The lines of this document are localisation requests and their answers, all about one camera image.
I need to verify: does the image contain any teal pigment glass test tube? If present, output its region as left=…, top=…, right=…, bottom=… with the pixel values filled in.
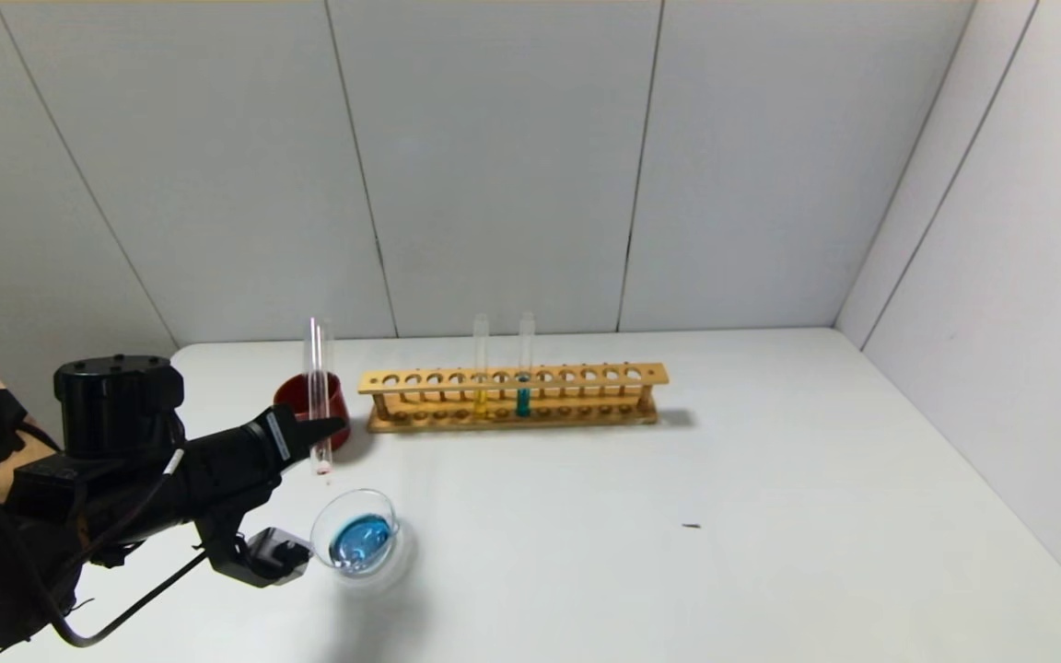
left=519, top=313, right=536, bottom=418

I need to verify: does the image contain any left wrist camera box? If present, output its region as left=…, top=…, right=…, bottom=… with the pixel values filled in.
left=208, top=527, right=313, bottom=587

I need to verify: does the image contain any yellow pigment glass test tube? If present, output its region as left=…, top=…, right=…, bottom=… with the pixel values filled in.
left=472, top=314, right=491, bottom=420

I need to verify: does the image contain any red pigment glass test tube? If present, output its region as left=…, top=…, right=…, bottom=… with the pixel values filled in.
left=309, top=317, right=335, bottom=477

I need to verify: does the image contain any black camera cable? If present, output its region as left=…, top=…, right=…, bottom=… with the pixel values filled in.
left=42, top=449, right=214, bottom=647

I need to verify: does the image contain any wooden test tube rack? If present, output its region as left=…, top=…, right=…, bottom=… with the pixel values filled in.
left=358, top=362, right=670, bottom=434

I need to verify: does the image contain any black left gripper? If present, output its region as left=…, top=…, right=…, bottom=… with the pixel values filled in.
left=183, top=403, right=346, bottom=509

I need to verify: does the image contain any clear glass dish with spout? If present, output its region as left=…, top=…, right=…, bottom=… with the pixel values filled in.
left=310, top=488, right=414, bottom=591

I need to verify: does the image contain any dark red plastic cup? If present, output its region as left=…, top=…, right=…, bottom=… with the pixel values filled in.
left=274, top=371, right=353, bottom=452

